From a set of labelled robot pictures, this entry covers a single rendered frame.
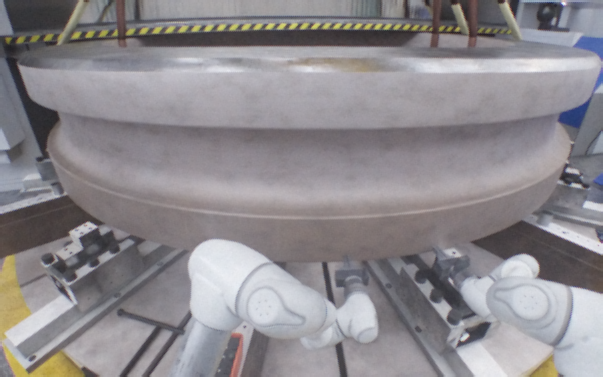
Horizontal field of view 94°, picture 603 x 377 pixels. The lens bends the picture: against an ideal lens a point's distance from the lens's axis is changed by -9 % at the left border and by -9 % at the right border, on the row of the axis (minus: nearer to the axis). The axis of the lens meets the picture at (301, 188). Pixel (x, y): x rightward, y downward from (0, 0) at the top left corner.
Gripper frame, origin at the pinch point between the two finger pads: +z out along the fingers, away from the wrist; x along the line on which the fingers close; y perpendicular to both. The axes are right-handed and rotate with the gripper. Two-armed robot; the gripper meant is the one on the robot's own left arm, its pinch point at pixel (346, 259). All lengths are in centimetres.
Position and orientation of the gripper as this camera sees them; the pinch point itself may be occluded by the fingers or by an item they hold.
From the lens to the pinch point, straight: 137.3
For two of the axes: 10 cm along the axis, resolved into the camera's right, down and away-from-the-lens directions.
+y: 0.0, -8.7, -4.9
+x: -10.0, 0.3, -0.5
